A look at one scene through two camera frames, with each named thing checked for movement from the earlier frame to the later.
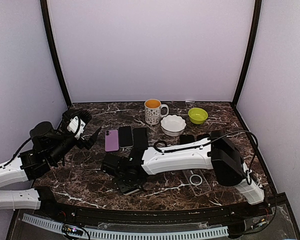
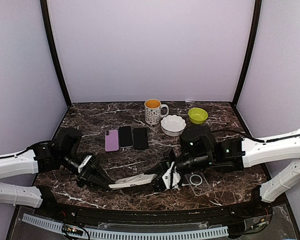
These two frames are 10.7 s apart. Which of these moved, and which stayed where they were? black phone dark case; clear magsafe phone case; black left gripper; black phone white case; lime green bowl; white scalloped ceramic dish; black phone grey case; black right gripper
Moved: black phone white case; black left gripper; black right gripper
Stayed: black phone dark case; lime green bowl; white scalloped ceramic dish; black phone grey case; clear magsafe phone case
